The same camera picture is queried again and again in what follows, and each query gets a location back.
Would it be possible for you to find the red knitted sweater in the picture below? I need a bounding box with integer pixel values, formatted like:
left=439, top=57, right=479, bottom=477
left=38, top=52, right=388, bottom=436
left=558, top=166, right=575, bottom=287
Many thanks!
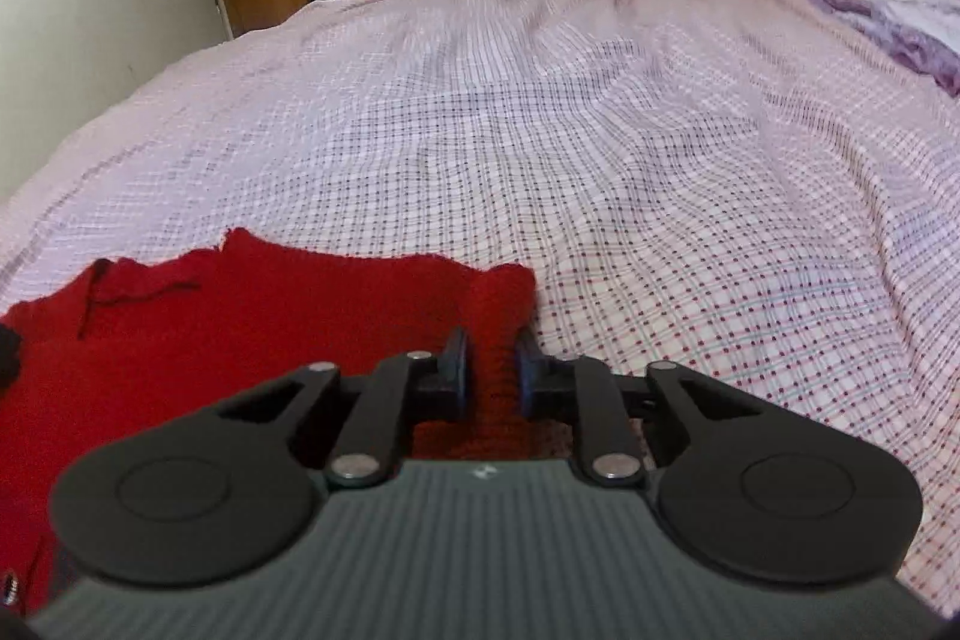
left=0, top=227, right=539, bottom=615

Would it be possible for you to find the purple ruffled blanket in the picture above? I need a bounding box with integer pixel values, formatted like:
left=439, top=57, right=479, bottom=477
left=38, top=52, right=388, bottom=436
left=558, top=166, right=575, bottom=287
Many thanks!
left=802, top=0, right=960, bottom=97

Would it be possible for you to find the pink checked bedsheet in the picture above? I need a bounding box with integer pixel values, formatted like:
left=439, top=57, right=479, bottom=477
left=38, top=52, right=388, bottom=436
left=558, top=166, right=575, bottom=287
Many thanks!
left=0, top=0, right=960, bottom=618

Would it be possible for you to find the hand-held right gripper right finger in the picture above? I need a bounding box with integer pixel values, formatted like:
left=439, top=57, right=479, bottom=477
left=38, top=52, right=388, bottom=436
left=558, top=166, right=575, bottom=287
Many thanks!
left=514, top=326, right=763, bottom=488

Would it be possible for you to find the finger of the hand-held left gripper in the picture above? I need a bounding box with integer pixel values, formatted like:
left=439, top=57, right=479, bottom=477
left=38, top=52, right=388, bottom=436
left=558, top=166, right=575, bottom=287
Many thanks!
left=0, top=325, right=23, bottom=386

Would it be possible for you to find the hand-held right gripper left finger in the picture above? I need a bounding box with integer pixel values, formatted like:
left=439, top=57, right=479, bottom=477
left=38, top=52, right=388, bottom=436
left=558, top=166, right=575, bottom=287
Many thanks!
left=214, top=326, right=475, bottom=488

